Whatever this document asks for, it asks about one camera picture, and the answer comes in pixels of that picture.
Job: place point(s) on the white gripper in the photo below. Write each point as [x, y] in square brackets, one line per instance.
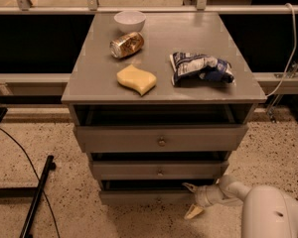
[202, 195]

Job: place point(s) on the grey bottom drawer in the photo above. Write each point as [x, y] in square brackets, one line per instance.
[148, 191]

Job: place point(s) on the grey drawer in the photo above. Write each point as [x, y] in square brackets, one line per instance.
[148, 191]
[129, 170]
[140, 139]

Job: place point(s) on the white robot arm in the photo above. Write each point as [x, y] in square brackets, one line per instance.
[267, 212]

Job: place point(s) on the grey middle drawer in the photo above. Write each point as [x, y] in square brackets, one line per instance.
[129, 170]

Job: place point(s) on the grey drawer cabinet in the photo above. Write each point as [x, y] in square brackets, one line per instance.
[95, 97]

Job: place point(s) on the grey top drawer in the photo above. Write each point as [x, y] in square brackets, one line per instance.
[140, 139]

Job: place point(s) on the yellow sponge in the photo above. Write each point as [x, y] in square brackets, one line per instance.
[137, 79]

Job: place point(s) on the blue white chip bag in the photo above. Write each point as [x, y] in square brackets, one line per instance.
[205, 67]

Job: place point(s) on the golden soda can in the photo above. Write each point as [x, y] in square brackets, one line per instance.
[126, 45]

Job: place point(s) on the black stand leg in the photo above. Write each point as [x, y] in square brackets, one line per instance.
[35, 193]

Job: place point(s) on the white bowl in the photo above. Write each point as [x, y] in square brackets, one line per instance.
[130, 21]

